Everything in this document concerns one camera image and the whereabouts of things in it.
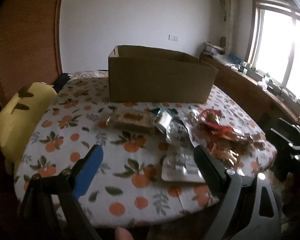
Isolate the orange-print white tablecloth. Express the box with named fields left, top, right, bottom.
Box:
left=14, top=76, right=278, bottom=228

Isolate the white wall switch plate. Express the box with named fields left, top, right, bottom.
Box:
left=168, top=35, right=179, bottom=42

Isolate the teal foil snack wrapper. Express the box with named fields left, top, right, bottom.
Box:
left=150, top=107, right=178, bottom=115

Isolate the wooden sideboard cabinet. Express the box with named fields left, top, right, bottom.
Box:
left=199, top=55, right=300, bottom=131

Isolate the window with frame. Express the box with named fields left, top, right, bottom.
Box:
left=248, top=0, right=300, bottom=101

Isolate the yellow plush toy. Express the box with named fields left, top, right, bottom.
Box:
left=0, top=82, right=57, bottom=173

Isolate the wooden wardrobe door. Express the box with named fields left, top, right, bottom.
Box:
left=0, top=0, right=62, bottom=108

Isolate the white flat snack packet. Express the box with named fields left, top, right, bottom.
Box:
left=161, top=153, right=205, bottom=183

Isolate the brown granola snack pack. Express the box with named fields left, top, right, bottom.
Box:
left=107, top=109, right=155, bottom=134

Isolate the silver white snack pouch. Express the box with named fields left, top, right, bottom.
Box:
left=154, top=113, right=199, bottom=148

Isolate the brown cardboard box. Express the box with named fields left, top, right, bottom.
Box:
left=108, top=45, right=218, bottom=103

